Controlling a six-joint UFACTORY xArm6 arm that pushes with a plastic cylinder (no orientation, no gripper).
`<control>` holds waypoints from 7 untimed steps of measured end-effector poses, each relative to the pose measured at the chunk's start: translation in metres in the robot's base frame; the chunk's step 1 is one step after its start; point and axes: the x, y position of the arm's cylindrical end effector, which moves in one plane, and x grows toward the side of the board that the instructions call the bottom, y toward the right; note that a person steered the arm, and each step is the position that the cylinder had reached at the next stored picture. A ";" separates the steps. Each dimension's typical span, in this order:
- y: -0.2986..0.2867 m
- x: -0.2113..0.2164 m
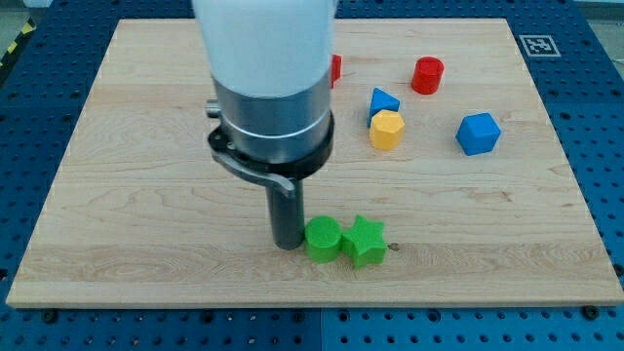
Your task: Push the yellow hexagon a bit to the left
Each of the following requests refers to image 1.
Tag red cylinder block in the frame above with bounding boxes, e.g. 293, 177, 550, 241
411, 57, 445, 95

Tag red block behind arm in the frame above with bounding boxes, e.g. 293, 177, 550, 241
330, 55, 342, 89

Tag yellow hexagon block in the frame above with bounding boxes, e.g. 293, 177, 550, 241
370, 109, 406, 151

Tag fiducial marker tag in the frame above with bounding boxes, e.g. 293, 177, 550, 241
519, 34, 561, 58

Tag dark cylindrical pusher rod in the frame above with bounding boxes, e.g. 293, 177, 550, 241
266, 181, 304, 251

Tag blue hexagon block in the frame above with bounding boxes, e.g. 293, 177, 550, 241
455, 112, 501, 156

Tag green cylinder block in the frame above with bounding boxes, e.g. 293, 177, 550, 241
304, 215, 342, 263

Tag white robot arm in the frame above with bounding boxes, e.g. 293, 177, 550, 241
192, 0, 337, 250

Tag blue triangle block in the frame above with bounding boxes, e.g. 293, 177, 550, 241
367, 87, 401, 128

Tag green star block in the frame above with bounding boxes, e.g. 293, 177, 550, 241
341, 214, 388, 269

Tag wooden board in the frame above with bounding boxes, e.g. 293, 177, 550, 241
7, 19, 623, 309

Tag silver tool flange with clamp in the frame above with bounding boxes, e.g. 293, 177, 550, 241
208, 74, 334, 198

